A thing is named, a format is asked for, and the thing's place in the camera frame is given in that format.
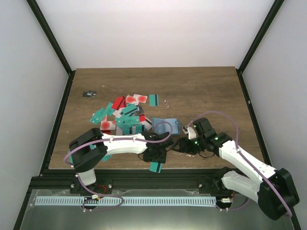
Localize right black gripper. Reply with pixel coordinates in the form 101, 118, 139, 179
172, 136, 206, 155

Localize teal striped card front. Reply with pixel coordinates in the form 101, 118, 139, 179
149, 162, 163, 173

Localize blue leather card holder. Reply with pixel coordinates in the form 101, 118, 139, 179
152, 117, 181, 135

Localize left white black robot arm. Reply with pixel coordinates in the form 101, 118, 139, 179
69, 128, 174, 194

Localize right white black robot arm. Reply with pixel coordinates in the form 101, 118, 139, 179
177, 117, 299, 220

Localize teal VIP card centre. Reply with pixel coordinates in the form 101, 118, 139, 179
115, 116, 140, 127

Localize teal vip card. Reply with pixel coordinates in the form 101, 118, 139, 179
102, 155, 112, 162
115, 116, 140, 127

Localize teal card with stripe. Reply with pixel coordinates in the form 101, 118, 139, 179
149, 94, 159, 106

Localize teal VIP card front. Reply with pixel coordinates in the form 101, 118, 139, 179
102, 155, 112, 162

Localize white card red circles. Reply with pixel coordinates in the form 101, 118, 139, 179
126, 94, 147, 105

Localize white card red blob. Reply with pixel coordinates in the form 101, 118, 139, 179
100, 121, 116, 130

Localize red card black stripe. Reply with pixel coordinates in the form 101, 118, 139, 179
111, 96, 127, 110

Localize teal card far left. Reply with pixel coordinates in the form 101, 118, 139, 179
89, 103, 115, 125

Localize small black card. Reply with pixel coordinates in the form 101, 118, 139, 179
83, 91, 97, 97

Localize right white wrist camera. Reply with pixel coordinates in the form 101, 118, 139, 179
182, 126, 197, 140

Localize light blue slotted rail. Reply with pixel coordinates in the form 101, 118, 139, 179
35, 196, 216, 207

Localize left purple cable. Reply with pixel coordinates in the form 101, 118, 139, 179
63, 121, 173, 213

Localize purple cable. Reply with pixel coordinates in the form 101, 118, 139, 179
187, 111, 293, 218
63, 121, 173, 213

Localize black aluminium frame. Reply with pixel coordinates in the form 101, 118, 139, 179
13, 0, 302, 230

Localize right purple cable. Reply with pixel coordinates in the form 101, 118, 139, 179
187, 111, 293, 218

